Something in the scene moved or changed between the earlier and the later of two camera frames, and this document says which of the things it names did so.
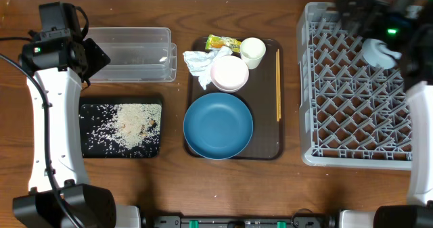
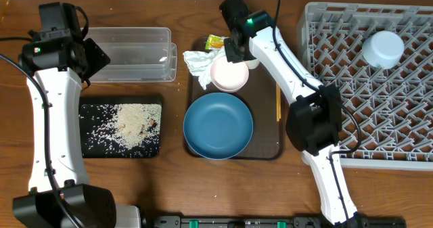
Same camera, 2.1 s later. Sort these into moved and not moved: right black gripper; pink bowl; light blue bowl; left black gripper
Moved: right black gripper
Not moved: light blue bowl; left black gripper; pink bowl
